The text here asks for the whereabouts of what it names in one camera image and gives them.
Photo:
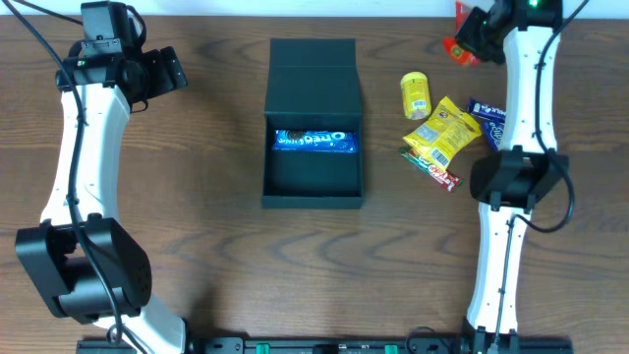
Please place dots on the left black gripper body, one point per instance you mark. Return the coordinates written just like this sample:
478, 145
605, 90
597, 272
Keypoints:
164, 70

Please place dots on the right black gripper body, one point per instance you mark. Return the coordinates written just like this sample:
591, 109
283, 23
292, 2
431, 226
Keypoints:
472, 31

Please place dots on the yellow snack bag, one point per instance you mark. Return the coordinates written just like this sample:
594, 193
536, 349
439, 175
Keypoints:
448, 130

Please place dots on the blue Oreo cookie pack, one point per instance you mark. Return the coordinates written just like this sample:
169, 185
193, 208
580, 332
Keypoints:
315, 141

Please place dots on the black gift box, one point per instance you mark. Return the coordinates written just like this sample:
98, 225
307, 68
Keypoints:
313, 85

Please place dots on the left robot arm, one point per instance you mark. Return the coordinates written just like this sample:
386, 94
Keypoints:
82, 262

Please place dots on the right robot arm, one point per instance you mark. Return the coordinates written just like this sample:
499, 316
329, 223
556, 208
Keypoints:
523, 36

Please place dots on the small blue Eclipse pack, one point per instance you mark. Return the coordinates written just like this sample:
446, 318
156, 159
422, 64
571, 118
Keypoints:
492, 131

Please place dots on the purple Dairy Milk bar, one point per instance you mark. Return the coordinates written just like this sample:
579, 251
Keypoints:
485, 111

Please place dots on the yellow plastic jar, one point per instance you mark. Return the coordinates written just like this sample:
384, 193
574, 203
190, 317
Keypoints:
415, 95

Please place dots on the red green KitKat bar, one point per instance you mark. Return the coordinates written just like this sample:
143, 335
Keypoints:
444, 178

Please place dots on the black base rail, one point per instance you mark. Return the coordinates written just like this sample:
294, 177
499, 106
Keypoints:
421, 345

